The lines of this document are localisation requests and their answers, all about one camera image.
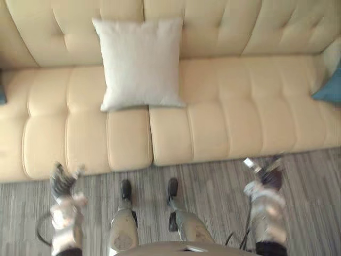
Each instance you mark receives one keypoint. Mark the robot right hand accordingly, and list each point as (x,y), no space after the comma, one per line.
(267,170)

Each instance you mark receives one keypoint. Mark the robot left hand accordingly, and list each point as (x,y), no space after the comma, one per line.
(62,180)

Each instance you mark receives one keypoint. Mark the robot left silver arm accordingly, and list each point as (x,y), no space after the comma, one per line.
(65,221)

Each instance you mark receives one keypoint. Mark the robot right silver arm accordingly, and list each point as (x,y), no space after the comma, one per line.
(266,213)

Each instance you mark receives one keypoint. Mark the robot left silver leg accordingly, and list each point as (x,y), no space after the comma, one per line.
(125,213)

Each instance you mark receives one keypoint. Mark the cream tufted leather sofa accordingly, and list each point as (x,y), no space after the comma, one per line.
(226,112)

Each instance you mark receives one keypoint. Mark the teal blue cushion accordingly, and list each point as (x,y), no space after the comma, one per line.
(330,90)

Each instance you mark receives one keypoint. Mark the dark blue cushion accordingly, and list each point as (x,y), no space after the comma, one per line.
(2,94)

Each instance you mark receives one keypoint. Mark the robot beige torso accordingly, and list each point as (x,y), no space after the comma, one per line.
(181,249)

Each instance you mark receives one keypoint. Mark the pale patterned cushion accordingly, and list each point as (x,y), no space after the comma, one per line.
(332,57)

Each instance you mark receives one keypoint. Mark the white square cushion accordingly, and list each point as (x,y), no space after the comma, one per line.
(141,66)

